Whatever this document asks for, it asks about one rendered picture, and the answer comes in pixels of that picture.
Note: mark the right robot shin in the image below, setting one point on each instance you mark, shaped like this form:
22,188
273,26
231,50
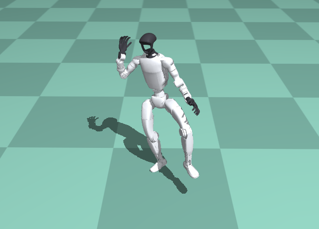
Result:
156,149

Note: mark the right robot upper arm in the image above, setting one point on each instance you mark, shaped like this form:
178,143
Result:
131,67

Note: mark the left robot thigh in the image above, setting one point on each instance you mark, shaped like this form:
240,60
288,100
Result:
177,113

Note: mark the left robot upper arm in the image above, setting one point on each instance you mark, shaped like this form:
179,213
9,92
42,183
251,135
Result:
168,63

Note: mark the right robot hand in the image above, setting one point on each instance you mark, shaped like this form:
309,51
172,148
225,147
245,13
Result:
123,45

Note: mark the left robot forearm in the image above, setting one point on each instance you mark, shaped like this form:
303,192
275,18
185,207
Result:
183,89

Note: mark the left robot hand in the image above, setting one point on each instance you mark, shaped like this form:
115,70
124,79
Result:
190,101

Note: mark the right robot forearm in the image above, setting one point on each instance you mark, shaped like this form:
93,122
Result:
120,63

